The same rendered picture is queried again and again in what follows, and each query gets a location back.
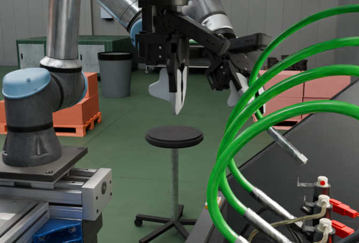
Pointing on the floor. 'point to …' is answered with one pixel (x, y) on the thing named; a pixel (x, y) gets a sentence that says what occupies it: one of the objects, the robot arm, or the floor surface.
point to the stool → (176, 210)
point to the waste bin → (115, 73)
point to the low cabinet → (95, 40)
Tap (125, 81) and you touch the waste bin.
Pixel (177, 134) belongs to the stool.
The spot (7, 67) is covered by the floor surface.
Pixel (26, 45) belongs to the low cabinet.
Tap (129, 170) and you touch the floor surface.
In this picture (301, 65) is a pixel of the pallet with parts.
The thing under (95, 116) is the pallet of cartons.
